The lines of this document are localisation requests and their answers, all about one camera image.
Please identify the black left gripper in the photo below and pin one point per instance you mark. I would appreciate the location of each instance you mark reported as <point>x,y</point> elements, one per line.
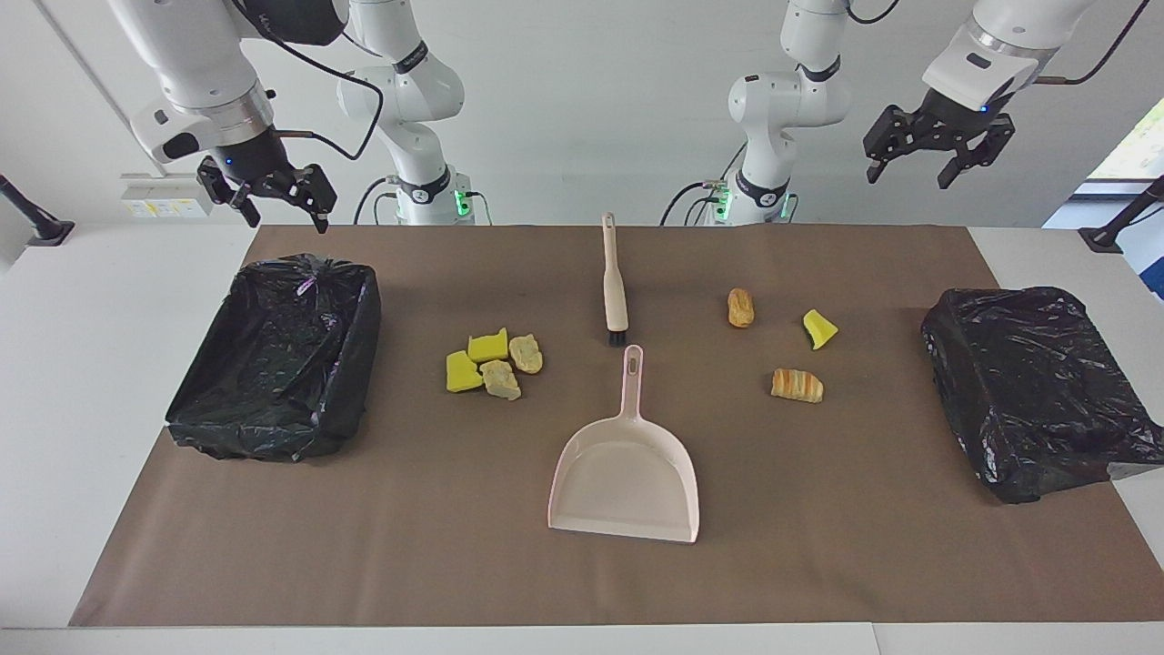
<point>937,127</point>

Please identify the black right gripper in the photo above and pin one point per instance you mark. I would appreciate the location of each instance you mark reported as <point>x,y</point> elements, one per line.
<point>264,168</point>

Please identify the yellow sponge wedge green backing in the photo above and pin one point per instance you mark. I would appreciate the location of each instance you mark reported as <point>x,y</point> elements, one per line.
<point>818,330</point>

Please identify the brown bread roll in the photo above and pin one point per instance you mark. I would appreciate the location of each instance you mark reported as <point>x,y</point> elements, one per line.
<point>740,307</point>

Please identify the square yellow sponge piece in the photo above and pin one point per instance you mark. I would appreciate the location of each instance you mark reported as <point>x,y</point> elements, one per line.
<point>462,374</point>

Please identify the striped croissant bread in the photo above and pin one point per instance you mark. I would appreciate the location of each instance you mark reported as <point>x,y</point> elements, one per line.
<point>797,386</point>

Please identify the notched yellow sponge piece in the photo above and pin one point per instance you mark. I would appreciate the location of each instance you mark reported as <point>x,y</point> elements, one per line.
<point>488,347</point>

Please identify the beige trash lump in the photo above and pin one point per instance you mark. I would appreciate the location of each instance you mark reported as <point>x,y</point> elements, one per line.
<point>526,354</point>
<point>500,380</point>

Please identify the beige hand brush black bristles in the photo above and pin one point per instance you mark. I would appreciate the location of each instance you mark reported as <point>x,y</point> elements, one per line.
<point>616,300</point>

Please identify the pink plastic dustpan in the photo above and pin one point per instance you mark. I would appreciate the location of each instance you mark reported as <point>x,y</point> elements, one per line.
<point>627,473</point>

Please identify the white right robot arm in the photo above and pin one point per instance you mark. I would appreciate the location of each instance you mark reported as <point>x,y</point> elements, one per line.
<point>195,55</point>

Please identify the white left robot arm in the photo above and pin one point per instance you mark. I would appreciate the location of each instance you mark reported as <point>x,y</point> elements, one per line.
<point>782,100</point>

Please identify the open bin with black bag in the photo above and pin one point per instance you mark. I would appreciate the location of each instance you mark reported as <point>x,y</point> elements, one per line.
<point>273,364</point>

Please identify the flat-topped bin with black bag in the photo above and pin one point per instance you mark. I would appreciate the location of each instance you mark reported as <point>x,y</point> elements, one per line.
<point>1028,391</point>

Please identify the bright window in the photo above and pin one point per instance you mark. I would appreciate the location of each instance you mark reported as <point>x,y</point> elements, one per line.
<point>1141,150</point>

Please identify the brown table mat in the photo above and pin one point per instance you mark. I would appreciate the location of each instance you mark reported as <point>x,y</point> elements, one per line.
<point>582,582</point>

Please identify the white wall outlet box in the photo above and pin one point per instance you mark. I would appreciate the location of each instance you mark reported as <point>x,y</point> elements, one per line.
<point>168,196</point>

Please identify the black camera stand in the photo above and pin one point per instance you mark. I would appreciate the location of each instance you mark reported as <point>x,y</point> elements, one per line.
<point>45,232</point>
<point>1105,238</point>

